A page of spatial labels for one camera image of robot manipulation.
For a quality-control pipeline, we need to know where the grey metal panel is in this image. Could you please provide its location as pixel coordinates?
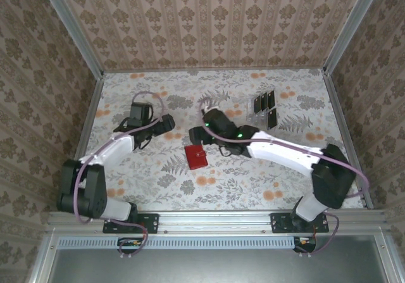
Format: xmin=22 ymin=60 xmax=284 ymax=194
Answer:
xmin=28 ymin=234 xmax=405 ymax=283

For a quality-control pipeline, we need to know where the red square block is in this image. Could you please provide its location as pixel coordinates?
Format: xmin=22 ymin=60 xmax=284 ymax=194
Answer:
xmin=184 ymin=144 xmax=208 ymax=171

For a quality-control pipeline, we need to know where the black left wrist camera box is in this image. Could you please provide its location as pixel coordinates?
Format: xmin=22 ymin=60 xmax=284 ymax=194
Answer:
xmin=130 ymin=103 xmax=153 ymax=121

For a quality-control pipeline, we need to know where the aluminium side rail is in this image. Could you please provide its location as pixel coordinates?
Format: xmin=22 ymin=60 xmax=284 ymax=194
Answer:
xmin=322 ymin=72 xmax=374 ymax=210
xmin=59 ymin=73 xmax=105 ymax=213

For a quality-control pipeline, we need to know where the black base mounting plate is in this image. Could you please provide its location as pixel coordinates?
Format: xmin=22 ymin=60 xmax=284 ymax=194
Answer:
xmin=271 ymin=212 xmax=328 ymax=234
xmin=103 ymin=212 xmax=159 ymax=234

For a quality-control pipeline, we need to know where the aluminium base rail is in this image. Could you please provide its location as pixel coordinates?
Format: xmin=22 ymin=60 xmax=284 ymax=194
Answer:
xmin=46 ymin=209 xmax=390 ymax=235

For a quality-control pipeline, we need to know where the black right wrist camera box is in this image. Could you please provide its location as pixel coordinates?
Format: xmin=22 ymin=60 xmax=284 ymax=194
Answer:
xmin=202 ymin=106 xmax=227 ymax=127

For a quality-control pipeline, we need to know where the grey slotted cable duct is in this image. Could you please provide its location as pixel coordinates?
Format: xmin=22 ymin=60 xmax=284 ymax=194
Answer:
xmin=58 ymin=236 xmax=298 ymax=250

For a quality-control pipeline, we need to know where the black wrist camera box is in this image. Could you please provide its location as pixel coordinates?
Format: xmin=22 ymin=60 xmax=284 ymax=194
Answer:
xmin=202 ymin=106 xmax=227 ymax=127
xmin=130 ymin=103 xmax=153 ymax=121

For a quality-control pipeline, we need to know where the black electronics box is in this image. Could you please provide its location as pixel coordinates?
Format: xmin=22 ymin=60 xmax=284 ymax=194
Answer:
xmin=292 ymin=236 xmax=318 ymax=254
xmin=116 ymin=237 xmax=144 ymax=255

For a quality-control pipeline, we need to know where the floral patterned table cover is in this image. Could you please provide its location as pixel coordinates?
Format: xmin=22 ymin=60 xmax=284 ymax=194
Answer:
xmin=65 ymin=69 xmax=365 ymax=211

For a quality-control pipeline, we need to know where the aluminium frame post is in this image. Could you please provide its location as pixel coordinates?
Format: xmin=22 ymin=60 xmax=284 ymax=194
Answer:
xmin=322 ymin=0 xmax=387 ymax=77
xmin=36 ymin=0 xmax=105 ymax=78

